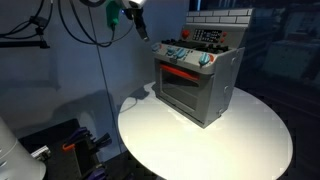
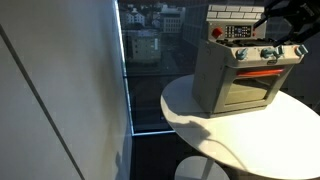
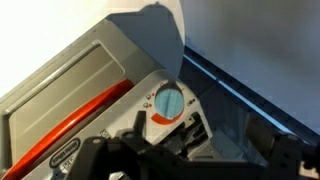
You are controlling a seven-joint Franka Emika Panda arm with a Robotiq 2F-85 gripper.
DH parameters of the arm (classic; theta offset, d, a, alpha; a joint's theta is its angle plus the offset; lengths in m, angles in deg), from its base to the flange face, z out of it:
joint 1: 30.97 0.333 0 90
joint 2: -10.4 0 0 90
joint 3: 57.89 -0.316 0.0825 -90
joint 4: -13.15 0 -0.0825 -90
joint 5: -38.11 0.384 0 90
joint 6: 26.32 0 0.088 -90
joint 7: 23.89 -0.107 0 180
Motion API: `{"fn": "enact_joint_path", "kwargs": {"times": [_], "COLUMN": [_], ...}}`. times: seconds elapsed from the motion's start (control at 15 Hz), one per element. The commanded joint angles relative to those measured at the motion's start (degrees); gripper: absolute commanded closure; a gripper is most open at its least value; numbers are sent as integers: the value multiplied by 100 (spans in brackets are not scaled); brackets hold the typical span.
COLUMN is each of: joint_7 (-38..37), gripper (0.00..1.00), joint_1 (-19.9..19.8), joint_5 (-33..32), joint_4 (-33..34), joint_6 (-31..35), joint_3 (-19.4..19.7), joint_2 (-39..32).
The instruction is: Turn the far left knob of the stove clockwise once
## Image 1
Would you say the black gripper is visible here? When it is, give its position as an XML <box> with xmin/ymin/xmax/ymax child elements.
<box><xmin>124</xmin><ymin>6</ymin><xmax>150</xmax><ymax>43</ymax></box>

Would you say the blue stove knob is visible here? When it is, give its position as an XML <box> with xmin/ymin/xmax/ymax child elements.
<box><xmin>198</xmin><ymin>53</ymin><xmax>212</xmax><ymax>68</ymax></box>
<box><xmin>166</xmin><ymin>46</ymin><xmax>177</xmax><ymax>57</ymax></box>
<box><xmin>175</xmin><ymin>48</ymin><xmax>188</xmax><ymax>60</ymax></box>
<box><xmin>151</xmin><ymin>42</ymin><xmax>163</xmax><ymax>53</ymax></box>

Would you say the grey toy stove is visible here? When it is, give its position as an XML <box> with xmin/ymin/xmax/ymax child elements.
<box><xmin>151</xmin><ymin>8</ymin><xmax>254</xmax><ymax>130</ymax></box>

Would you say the orange tipped clamp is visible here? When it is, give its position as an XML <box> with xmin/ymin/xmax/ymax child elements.
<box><xmin>61</xmin><ymin>143</ymin><xmax>76</xmax><ymax>152</ymax></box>

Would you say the black tool box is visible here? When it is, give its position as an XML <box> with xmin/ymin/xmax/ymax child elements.
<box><xmin>18</xmin><ymin>118</ymin><xmax>103</xmax><ymax>180</ymax></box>

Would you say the white cylindrical housing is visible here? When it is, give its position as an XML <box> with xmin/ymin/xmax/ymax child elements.
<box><xmin>0</xmin><ymin>116</ymin><xmax>47</xmax><ymax>180</ymax></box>

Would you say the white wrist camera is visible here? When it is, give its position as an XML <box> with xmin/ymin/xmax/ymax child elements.
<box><xmin>121</xmin><ymin>0</ymin><xmax>148</xmax><ymax>11</ymax></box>

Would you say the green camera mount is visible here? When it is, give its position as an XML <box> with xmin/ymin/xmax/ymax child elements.
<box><xmin>105</xmin><ymin>0</ymin><xmax>122</xmax><ymax>30</ymax></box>

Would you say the red oven door handle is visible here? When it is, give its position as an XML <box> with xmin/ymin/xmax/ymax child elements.
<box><xmin>159</xmin><ymin>63</ymin><xmax>201</xmax><ymax>82</ymax></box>

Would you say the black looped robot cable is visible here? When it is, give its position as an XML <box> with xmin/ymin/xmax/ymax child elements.
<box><xmin>57</xmin><ymin>0</ymin><xmax>135</xmax><ymax>48</ymax></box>

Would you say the black external camera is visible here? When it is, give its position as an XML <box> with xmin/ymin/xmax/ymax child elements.
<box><xmin>28</xmin><ymin>15</ymin><xmax>50</xmax><ymax>38</ymax></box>

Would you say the black handled clamp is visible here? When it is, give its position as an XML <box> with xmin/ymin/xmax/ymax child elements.
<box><xmin>92</xmin><ymin>132</ymin><xmax>113</xmax><ymax>151</ymax></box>

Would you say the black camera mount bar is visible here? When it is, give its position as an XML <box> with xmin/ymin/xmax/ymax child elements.
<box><xmin>0</xmin><ymin>39</ymin><xmax>51</xmax><ymax>50</ymax></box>

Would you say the purple handled clamp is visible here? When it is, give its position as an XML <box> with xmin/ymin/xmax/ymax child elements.
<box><xmin>68</xmin><ymin>126</ymin><xmax>90</xmax><ymax>145</ymax></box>
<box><xmin>82</xmin><ymin>165</ymin><xmax>108</xmax><ymax>180</ymax></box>

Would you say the silver metal bracket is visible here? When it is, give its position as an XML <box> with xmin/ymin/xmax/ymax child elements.
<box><xmin>30</xmin><ymin>145</ymin><xmax>52</xmax><ymax>161</ymax></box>

